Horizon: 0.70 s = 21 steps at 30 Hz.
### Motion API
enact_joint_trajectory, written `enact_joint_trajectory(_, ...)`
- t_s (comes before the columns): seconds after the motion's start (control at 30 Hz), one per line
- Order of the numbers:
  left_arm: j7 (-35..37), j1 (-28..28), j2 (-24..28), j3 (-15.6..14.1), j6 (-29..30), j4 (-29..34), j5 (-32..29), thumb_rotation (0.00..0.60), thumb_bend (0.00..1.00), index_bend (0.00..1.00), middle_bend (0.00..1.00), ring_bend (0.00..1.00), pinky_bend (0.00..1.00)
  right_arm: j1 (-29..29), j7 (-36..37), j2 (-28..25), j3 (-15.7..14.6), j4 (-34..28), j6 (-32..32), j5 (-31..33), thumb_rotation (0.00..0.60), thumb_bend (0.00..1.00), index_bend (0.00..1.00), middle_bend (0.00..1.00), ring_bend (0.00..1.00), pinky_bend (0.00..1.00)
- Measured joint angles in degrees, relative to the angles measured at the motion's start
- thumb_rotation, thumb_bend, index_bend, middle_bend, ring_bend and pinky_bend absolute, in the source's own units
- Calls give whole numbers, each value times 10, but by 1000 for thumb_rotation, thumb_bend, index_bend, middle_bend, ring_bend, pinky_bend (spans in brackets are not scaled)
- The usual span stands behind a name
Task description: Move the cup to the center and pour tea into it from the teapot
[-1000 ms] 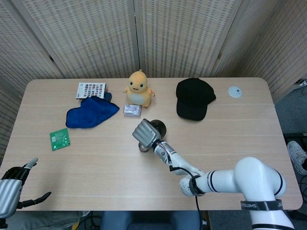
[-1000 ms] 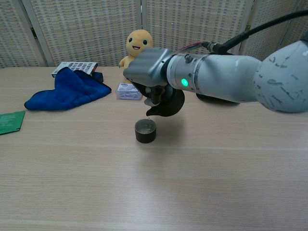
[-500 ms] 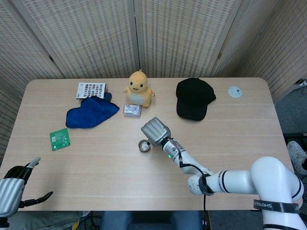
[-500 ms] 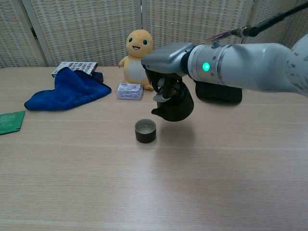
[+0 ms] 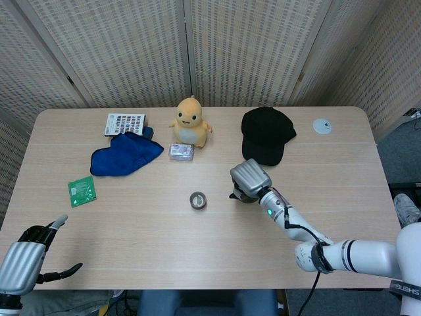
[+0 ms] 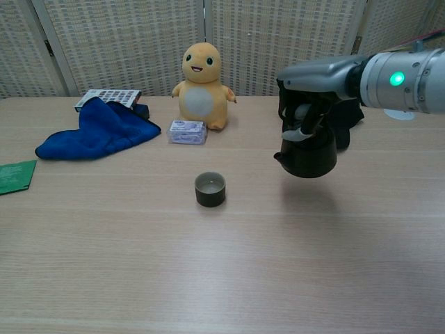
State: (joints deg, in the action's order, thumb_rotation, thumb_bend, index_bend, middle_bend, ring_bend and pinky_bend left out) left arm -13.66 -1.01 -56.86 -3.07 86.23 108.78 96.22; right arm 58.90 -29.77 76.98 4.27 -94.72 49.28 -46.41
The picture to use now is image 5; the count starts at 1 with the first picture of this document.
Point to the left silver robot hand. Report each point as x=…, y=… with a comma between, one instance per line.
x=19, y=263

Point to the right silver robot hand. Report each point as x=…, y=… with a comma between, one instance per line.
x=251, y=177

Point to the black teapot with lid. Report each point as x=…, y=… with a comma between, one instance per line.
x=245, y=198

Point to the small dark ceramic cup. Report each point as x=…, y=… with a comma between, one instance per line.
x=198, y=201

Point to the blue robot base seat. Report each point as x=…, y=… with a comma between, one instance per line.
x=204, y=303

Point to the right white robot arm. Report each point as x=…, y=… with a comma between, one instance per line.
x=361, y=255

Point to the black baseball cap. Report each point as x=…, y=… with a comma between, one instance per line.
x=264, y=135

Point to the olive grey fabric bundle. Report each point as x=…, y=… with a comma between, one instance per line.
x=65, y=304

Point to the small clear plastic box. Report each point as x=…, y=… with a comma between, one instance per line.
x=181, y=152

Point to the yellow plush dinosaur toy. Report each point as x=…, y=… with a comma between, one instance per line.
x=189, y=126

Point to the green foil packet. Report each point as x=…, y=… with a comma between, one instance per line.
x=82, y=191

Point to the blue microfibre cloth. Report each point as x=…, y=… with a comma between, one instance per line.
x=121, y=156

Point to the colour swatch card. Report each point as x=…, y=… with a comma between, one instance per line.
x=125, y=123

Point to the black metal stand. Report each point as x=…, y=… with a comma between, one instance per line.
x=404, y=188

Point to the white sneaker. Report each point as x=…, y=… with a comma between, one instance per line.
x=406, y=209

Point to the white power strip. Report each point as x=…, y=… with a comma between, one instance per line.
x=412, y=113

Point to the woven folding screen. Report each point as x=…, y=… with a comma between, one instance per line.
x=131, y=49

